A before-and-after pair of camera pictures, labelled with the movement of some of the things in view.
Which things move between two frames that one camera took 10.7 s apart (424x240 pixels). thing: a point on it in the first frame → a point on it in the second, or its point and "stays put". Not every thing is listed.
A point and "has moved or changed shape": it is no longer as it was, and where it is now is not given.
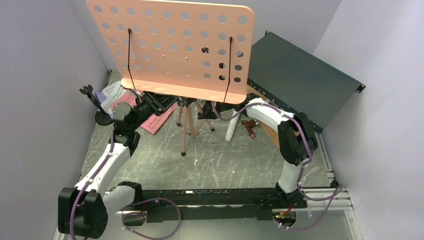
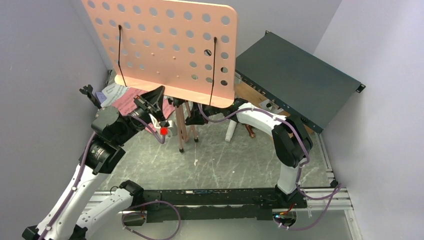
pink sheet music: [133, 98] stays put
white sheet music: [111, 93] stays put
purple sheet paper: [101, 97] stays put
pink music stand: [203, 54] has moved or changed shape
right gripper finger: [208, 113] → [196, 116]
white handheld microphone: [232, 126] stays put
